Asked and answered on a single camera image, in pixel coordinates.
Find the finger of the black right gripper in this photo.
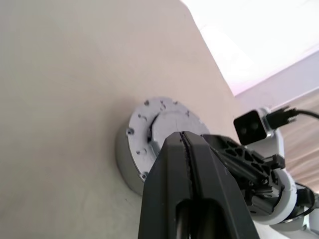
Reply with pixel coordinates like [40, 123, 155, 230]
[201, 134, 272, 180]

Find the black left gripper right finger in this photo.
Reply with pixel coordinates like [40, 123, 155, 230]
[183, 132, 259, 239]

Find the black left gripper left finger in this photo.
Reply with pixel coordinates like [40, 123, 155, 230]
[138, 131, 193, 239]

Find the small grey gear disc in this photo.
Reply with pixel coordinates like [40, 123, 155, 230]
[128, 96, 210, 180]

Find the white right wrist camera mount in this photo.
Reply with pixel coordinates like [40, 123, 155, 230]
[233, 107, 298, 223]

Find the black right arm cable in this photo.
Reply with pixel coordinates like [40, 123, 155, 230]
[268, 106, 319, 125]

